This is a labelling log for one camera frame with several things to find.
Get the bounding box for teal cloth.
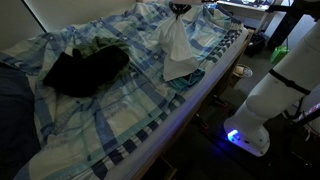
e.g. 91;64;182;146
169;68;205;91

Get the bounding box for dark desk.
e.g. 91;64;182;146
218;0;320;48

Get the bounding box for blue plaid bed quilt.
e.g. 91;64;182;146
0;2;244;180

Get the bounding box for green garment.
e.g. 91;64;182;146
76;36;129;58

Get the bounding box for green box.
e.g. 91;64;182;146
270;45;289;65

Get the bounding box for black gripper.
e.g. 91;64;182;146
169;2;191;19

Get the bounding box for dark blue pillow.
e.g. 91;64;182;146
0;64;40;180

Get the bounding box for black garment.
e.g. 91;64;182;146
43;46;129;98

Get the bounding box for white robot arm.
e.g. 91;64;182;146
223;20;320;157

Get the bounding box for white waffle towel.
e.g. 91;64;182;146
158;17;198;81

